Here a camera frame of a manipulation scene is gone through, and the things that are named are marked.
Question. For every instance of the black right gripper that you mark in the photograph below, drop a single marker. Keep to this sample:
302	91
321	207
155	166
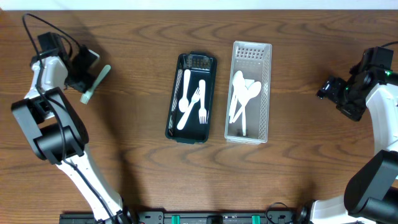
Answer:
331	89

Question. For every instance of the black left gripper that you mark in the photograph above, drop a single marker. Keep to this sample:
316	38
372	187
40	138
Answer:
87	79

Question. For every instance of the pale green plastic fork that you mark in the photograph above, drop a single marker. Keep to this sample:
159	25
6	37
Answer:
90	92

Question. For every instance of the white plastic spoon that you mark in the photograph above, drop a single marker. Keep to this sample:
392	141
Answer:
238	80
255	88
244	121

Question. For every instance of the white plastic basket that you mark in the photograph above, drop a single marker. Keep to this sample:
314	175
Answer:
254	60

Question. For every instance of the white plastic fork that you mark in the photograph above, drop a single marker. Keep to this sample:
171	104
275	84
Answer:
195	98
183	103
202	111

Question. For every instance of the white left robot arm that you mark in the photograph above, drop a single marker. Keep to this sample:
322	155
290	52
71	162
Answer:
57	134

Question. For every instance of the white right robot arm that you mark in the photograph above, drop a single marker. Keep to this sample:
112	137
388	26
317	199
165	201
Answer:
369	196

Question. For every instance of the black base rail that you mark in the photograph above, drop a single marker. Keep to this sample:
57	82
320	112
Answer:
276	213

